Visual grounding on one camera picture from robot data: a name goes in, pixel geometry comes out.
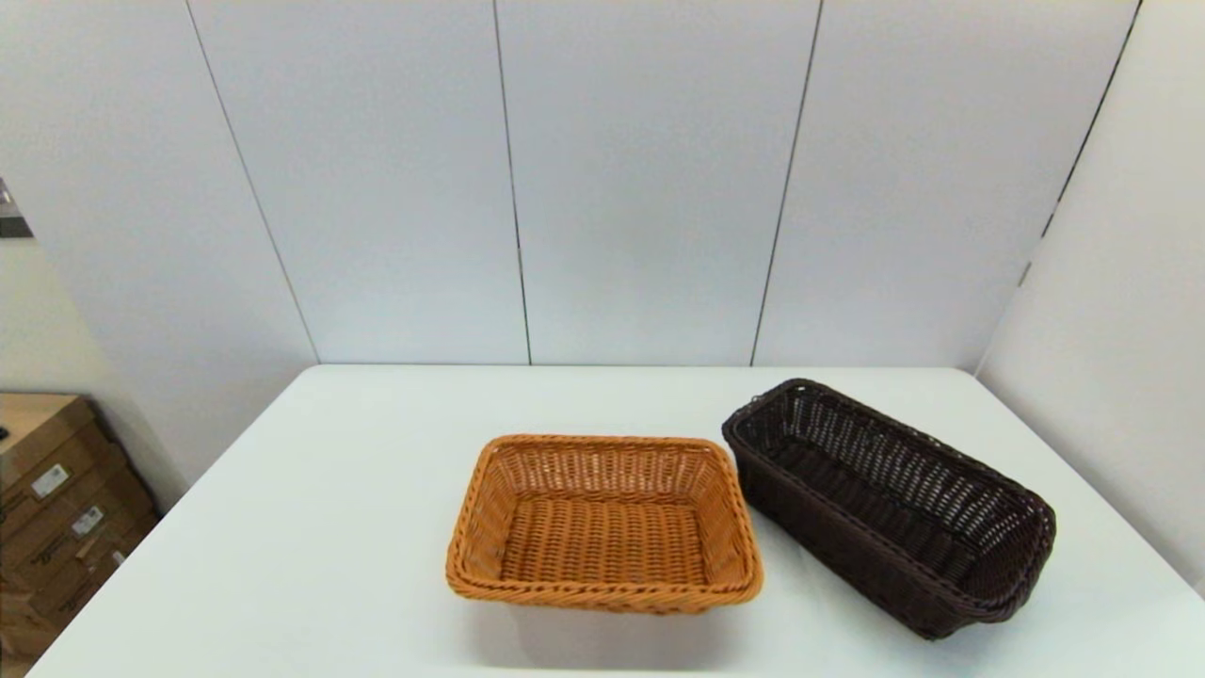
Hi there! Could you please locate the orange woven basket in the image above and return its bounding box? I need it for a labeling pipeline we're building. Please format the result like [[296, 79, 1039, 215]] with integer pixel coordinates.
[[445, 433, 764, 616]]

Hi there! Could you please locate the dark brown woven basket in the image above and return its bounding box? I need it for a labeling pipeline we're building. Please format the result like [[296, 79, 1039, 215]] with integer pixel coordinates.
[[722, 378, 1057, 641]]

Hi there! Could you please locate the brown cardboard box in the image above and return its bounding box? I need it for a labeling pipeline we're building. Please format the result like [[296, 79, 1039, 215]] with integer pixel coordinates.
[[0, 443, 142, 571], [0, 394, 119, 514], [0, 490, 162, 618], [0, 565, 104, 662]]

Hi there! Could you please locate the grey wall fixture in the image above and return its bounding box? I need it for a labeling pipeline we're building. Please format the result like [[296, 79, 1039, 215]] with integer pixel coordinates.
[[0, 179, 34, 238]]

